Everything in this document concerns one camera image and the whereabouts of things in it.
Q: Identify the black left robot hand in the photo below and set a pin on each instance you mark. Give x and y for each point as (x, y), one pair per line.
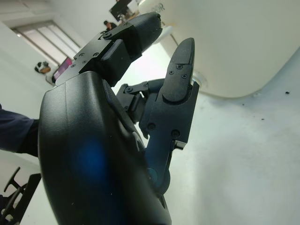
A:
(93, 152)

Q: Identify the white toaster lever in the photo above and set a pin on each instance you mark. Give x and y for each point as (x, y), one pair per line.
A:
(167, 31)

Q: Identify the white two-slot toaster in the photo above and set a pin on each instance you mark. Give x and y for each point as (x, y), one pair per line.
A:
(234, 47)

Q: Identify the person in dark sleeve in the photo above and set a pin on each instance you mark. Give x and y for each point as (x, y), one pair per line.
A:
(16, 131)

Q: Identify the person in black shirt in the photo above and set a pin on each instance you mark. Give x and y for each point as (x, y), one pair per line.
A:
(110, 24)

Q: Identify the black computer monitor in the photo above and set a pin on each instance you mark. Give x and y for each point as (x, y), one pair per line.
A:
(120, 9)

